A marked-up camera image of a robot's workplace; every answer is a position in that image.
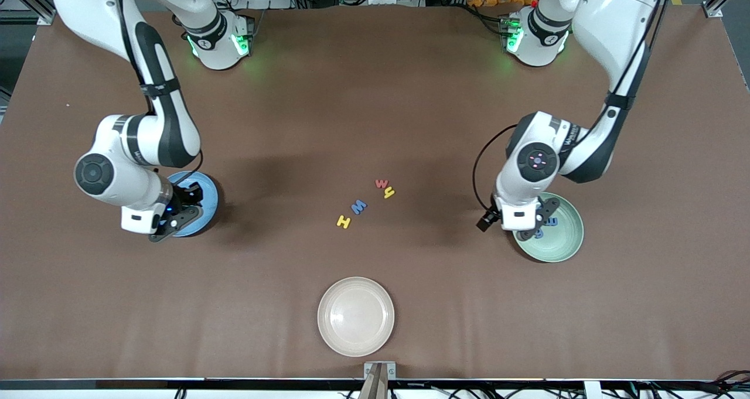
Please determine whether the blue plate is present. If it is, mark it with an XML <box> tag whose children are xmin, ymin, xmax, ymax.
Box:
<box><xmin>167</xmin><ymin>170</ymin><xmax>219</xmax><ymax>238</ymax></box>

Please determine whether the green plate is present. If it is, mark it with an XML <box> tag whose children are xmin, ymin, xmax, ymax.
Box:
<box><xmin>512</xmin><ymin>192</ymin><xmax>585</xmax><ymax>264</ymax></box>

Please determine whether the cream plate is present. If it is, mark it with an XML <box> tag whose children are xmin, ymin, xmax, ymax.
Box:
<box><xmin>317</xmin><ymin>277</ymin><xmax>396</xmax><ymax>357</ymax></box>

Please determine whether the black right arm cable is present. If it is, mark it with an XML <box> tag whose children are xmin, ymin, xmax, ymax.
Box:
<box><xmin>114</xmin><ymin>0</ymin><xmax>204</xmax><ymax>186</ymax></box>

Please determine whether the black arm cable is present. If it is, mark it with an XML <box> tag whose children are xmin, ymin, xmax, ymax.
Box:
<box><xmin>114</xmin><ymin>0</ymin><xmax>204</xmax><ymax>186</ymax></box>
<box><xmin>472</xmin><ymin>0</ymin><xmax>671</xmax><ymax>213</ymax></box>

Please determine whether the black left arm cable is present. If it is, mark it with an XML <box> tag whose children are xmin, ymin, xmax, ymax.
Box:
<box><xmin>472</xmin><ymin>0</ymin><xmax>671</xmax><ymax>213</ymax></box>

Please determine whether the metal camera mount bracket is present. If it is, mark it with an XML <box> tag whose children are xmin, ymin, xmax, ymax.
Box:
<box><xmin>363</xmin><ymin>361</ymin><xmax>397</xmax><ymax>399</ymax></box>

